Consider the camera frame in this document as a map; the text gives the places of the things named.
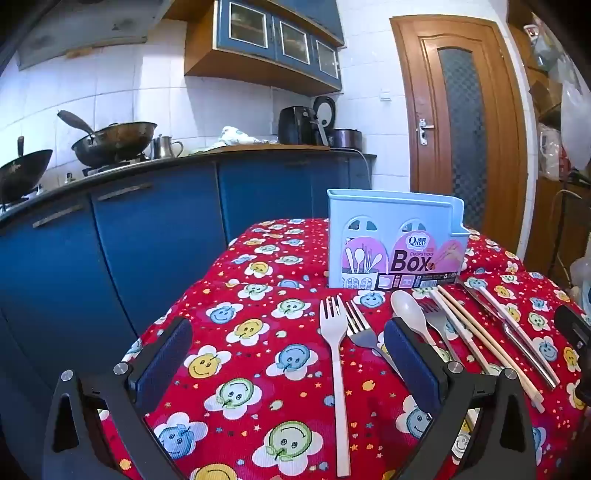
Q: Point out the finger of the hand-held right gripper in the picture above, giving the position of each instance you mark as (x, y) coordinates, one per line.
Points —
(585, 390)
(572, 328)

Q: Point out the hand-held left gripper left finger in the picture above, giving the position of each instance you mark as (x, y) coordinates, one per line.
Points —
(165, 362)

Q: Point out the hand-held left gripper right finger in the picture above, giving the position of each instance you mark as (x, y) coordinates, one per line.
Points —
(410, 364)

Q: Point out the metal fork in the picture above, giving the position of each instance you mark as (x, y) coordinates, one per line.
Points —
(364, 339)
(438, 318)

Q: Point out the white plastic spoon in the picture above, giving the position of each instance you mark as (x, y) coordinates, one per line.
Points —
(408, 307)

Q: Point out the wooden chopstick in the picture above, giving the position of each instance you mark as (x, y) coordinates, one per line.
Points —
(489, 350)
(455, 318)

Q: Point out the white plastic fork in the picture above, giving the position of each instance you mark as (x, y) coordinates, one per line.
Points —
(339, 392)

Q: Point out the light blue utensil holder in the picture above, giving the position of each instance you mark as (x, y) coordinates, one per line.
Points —
(369, 207)

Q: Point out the red smiley flower tablecloth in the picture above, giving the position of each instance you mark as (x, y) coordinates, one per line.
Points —
(277, 332)

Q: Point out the blue kitchen base cabinets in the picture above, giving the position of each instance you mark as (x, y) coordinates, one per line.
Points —
(161, 240)

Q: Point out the wooden door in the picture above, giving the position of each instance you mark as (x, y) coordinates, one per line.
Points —
(415, 207)

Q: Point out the white plastic bag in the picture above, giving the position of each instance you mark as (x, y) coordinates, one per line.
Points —
(577, 129)

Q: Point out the gas stove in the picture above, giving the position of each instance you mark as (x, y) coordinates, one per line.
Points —
(115, 167)

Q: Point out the metal pitcher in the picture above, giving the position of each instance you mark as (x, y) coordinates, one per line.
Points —
(161, 147)

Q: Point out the cluttered wooden shelf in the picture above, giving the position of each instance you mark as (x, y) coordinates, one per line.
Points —
(547, 110)

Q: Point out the large black wok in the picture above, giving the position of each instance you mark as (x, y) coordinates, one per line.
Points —
(115, 141)

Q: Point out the black rice cooker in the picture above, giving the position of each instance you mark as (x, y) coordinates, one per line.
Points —
(346, 137)

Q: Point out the small black wok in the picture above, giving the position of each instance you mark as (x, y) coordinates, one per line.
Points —
(23, 173)

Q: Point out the white patterned cloth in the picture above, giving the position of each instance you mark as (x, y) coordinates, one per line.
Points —
(235, 136)

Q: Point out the wooden cutting board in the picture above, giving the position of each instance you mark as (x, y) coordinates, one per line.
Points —
(286, 147)

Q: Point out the black air fryer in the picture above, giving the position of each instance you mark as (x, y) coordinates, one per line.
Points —
(295, 124)

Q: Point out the range hood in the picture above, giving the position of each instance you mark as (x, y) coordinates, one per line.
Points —
(92, 27)

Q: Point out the blue wall cabinet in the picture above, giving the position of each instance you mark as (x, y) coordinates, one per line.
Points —
(249, 27)

